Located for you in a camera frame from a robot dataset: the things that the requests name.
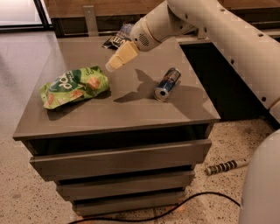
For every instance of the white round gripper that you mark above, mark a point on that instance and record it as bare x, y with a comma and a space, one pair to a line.
140, 35

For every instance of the green rice chip bag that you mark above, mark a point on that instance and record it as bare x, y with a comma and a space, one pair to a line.
74, 86

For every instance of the blue silver redbull can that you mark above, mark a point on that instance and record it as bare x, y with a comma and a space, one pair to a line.
164, 88

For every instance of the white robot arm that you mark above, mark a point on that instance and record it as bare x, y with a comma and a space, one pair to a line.
254, 55

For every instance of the dark blue chip bag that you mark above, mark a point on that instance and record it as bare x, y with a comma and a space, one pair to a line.
123, 35

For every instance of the grey drawer cabinet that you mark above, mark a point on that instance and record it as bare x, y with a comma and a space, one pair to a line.
127, 116

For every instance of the top grey drawer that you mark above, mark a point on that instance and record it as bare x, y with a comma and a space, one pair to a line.
106, 162

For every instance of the grey drawer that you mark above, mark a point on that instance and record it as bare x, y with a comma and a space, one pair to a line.
122, 186
109, 206
106, 162

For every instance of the middle grey drawer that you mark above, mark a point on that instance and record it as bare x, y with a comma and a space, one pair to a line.
122, 186

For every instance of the white power strip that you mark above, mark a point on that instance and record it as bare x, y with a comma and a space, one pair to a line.
227, 166

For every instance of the bottom grey drawer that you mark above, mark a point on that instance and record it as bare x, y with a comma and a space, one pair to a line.
109, 206

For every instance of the left metal bracket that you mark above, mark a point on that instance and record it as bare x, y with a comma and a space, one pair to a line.
90, 17

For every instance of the metal bracket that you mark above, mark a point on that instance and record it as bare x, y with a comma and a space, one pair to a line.
201, 33
90, 17

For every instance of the wooden wall counter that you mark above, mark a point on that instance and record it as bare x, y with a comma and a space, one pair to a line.
69, 19

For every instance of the right metal bracket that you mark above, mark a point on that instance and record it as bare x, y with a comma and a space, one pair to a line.
201, 33

